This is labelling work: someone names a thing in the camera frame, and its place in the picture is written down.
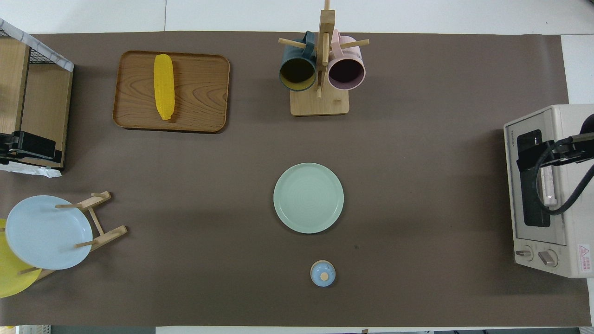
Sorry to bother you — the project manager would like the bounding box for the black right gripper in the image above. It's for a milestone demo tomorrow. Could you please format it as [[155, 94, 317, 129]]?
[[534, 135, 590, 170]]

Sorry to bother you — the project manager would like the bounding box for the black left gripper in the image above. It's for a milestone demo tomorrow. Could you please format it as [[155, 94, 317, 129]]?
[[9, 131, 63, 163]]

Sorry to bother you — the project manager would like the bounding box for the toaster oven glass door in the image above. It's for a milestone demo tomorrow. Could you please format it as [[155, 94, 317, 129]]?
[[504, 107, 569, 246]]

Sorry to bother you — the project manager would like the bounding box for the yellow banana-shaped object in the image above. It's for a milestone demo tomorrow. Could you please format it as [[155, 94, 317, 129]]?
[[154, 54, 175, 121]]

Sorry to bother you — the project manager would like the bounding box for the pale green plate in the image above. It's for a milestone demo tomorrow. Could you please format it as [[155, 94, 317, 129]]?
[[273, 162, 344, 234]]

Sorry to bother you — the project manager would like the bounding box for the beige toaster oven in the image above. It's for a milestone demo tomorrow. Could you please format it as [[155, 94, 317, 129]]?
[[504, 104, 594, 279]]

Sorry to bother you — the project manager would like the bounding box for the light blue plate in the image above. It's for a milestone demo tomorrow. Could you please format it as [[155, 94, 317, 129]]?
[[5, 195, 93, 270]]

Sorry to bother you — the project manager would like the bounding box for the wooden plate rack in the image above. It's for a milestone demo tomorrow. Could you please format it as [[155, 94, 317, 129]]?
[[19, 191, 128, 281]]

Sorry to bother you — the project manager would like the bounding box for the brown table mat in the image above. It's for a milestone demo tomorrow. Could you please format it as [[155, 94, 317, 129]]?
[[0, 32, 592, 327]]

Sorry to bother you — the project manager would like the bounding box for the yellow plate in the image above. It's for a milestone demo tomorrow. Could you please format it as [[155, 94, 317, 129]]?
[[0, 218, 42, 298]]

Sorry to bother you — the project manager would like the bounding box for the brown wooden tray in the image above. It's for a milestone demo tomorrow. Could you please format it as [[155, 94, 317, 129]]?
[[113, 50, 231, 134]]

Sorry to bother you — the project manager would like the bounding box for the pink mug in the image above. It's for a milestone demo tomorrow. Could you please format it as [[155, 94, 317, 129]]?
[[328, 29, 366, 91]]

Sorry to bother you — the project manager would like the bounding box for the wooden mug tree stand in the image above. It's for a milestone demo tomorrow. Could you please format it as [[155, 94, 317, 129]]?
[[278, 0, 370, 116]]

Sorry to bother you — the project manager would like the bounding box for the small blue lid wooden knob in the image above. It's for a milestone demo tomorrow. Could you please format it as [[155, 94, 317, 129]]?
[[310, 260, 336, 287]]

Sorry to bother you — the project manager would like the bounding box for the dark teal mug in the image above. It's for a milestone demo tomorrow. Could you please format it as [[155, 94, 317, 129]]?
[[279, 31, 317, 92]]

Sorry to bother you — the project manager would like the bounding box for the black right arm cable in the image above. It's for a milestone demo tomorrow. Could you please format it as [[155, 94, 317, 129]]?
[[535, 139, 594, 216]]

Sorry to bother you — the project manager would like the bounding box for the wooden shelf with wire basket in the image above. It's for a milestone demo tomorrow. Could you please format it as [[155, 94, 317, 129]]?
[[0, 19, 75, 178]]

